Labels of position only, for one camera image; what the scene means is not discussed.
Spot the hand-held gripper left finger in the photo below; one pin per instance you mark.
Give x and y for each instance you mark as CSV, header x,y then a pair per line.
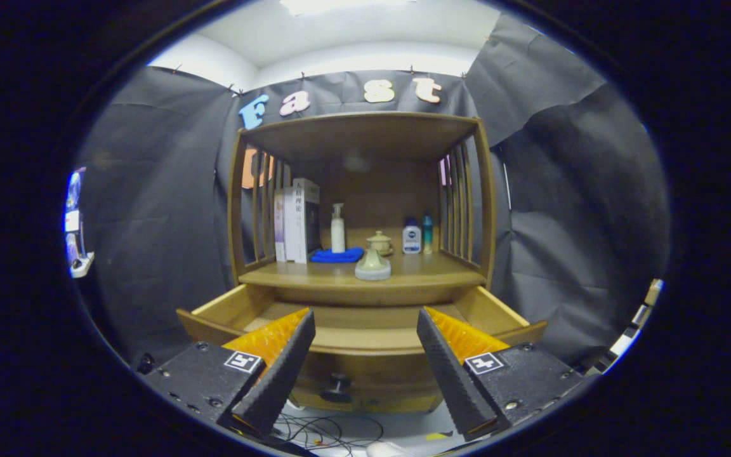
x,y
286,371

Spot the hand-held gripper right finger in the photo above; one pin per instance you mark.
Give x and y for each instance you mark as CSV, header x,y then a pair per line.
x,y
451,374

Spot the black drawer knob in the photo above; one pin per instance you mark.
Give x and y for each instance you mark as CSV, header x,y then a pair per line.
x,y
338,390

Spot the wooden drawer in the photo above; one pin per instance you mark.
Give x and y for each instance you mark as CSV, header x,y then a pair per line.
x,y
365,339

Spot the wooden countertop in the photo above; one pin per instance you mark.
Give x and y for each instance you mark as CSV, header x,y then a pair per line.
x,y
422,270

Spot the brown wooden cabinet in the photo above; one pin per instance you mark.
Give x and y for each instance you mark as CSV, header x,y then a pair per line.
x,y
365,136

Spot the yellow floor tape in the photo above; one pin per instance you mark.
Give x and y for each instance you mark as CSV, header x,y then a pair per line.
x,y
435,436

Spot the blue folded cloth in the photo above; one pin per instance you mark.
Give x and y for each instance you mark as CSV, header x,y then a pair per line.
x,y
334,256

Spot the white book dark cover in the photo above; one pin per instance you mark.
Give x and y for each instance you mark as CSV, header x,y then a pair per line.
x,y
300,235

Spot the white lotion bottle blue cap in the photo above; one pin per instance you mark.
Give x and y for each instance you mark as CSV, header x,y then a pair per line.
x,y
411,241

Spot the teal bottle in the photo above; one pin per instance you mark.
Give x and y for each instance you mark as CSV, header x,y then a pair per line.
x,y
427,235

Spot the thin white book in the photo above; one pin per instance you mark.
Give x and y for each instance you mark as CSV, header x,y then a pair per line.
x,y
289,228

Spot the purple spine book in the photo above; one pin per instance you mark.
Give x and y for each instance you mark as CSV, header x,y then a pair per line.
x,y
279,228

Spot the white pump bottle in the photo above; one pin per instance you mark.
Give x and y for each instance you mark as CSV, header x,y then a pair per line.
x,y
338,235

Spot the beige lidded teacup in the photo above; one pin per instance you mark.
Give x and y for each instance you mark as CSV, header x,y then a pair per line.
x,y
379,241

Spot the cardboard box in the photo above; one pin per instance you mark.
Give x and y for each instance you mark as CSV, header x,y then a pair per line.
x,y
654,292

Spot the ceiling light panel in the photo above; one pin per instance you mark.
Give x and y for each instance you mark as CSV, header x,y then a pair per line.
x,y
340,5

